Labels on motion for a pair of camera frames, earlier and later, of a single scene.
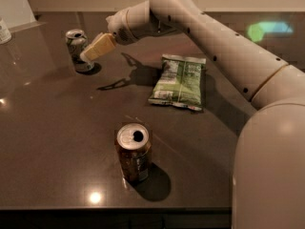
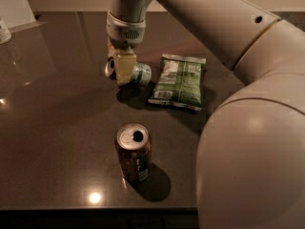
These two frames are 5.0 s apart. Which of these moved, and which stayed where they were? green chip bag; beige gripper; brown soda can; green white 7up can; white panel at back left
Moved: green white 7up can; beige gripper
Stayed: white panel at back left; brown soda can; green chip bag
